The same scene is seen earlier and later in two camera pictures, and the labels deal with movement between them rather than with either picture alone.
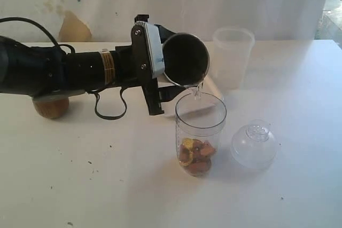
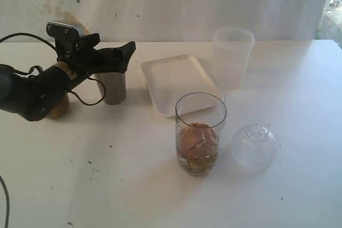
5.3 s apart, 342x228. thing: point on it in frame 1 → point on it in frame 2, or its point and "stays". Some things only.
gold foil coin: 188,143 → 199,165
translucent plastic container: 232,47 stays
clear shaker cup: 200,118 stays
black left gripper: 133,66 → 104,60
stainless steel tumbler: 186,59 → 115,84
